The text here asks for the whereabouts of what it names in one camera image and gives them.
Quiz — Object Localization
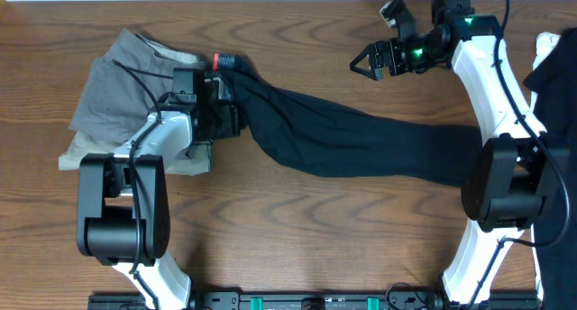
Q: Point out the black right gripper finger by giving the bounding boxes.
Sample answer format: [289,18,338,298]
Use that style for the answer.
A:
[350,65,383,81]
[349,44,373,68]

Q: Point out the black leggings red waistband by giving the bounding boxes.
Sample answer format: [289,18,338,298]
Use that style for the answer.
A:
[213,53,482,187]

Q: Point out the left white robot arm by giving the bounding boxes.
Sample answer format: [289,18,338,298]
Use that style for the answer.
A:
[77,68,241,309]

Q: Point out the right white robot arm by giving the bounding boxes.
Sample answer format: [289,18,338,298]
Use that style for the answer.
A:
[361,0,569,309]

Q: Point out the folded grey trousers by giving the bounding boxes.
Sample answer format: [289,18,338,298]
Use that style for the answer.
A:
[58,30,206,170]

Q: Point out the black garment pile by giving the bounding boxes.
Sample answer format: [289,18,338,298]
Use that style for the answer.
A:
[524,28,576,310]

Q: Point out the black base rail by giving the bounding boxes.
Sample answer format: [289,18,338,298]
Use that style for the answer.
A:
[87,287,542,310]

